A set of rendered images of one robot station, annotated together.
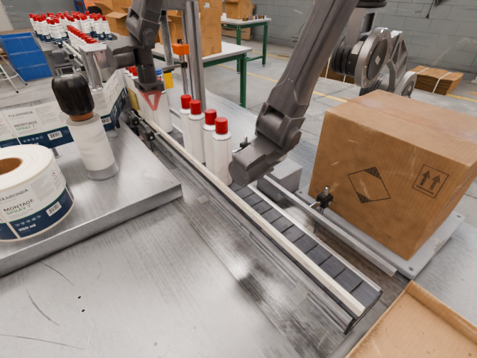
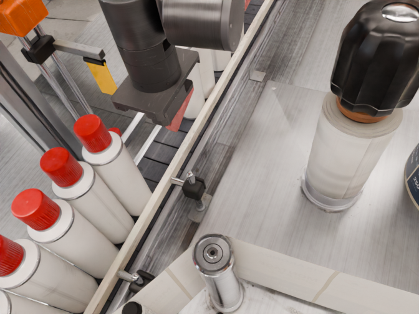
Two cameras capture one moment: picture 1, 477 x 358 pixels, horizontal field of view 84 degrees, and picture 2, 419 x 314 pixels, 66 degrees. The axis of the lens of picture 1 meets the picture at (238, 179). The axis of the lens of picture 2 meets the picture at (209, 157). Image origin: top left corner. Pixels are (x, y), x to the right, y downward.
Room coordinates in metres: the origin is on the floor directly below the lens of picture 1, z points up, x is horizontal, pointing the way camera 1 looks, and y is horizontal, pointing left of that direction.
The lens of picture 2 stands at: (0.92, 0.58, 1.35)
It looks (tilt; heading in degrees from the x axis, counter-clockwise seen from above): 56 degrees down; 251
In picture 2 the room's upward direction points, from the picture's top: 12 degrees counter-clockwise
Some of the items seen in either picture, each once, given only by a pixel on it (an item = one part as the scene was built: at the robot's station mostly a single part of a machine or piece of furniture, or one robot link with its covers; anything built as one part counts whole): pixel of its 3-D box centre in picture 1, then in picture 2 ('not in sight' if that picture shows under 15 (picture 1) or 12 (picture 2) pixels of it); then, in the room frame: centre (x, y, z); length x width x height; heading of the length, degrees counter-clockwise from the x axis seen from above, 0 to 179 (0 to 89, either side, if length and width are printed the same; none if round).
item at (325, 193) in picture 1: (315, 216); not in sight; (0.45, -0.19, 0.91); 0.07 x 0.03 x 0.16; 127
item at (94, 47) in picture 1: (96, 47); not in sight; (1.18, 0.58, 1.14); 0.14 x 0.11 x 0.01; 37
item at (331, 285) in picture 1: (204, 170); (235, 58); (0.65, 0.11, 0.91); 1.07 x 0.01 x 0.02; 37
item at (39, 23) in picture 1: (69, 25); not in sight; (2.95, 1.66, 0.98); 0.57 x 0.46 x 0.21; 127
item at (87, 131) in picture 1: (87, 129); (354, 126); (0.67, 0.43, 1.03); 0.09 x 0.09 x 0.30
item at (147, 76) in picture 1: (147, 74); (151, 61); (0.86, 0.29, 1.13); 0.10 x 0.07 x 0.07; 37
